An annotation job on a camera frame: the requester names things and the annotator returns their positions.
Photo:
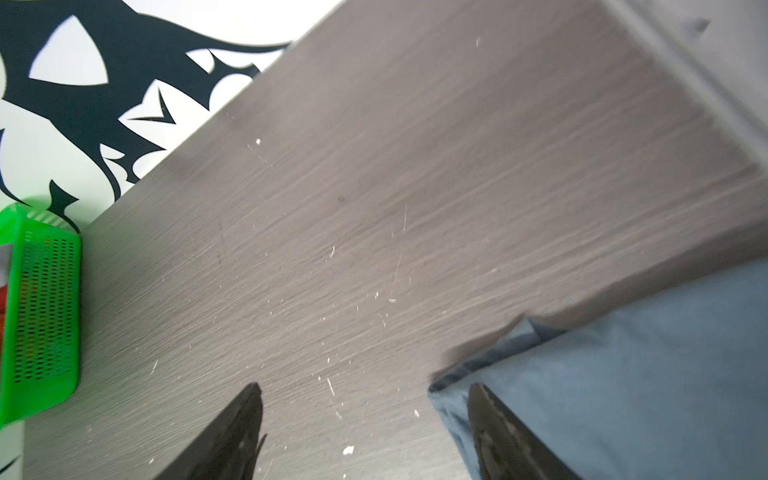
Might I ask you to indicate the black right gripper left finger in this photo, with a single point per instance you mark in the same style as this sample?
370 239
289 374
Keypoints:
228 448

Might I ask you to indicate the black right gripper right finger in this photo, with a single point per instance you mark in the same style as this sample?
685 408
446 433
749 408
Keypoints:
505 446

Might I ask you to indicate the grey blue t shirt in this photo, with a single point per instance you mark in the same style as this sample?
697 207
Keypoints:
673 386

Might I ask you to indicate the green plastic basket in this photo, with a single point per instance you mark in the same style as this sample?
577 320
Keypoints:
40 348

